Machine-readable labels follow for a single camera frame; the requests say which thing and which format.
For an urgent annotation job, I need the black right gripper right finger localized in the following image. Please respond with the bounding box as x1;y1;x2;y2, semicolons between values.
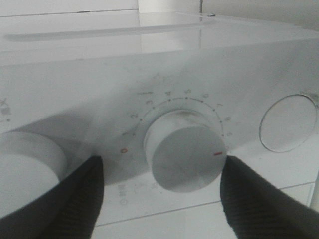
220;156;319;239

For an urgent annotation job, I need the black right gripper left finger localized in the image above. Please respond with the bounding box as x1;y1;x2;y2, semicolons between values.
0;156;104;239

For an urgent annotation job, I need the white dial knob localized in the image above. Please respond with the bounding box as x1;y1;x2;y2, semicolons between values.
0;131;67;217
143;109;227;194

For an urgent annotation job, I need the round white door button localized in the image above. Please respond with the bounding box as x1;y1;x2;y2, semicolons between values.
259;94;318;153

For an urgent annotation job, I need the white microwave oven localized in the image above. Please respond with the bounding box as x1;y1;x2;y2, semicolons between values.
0;11;319;226

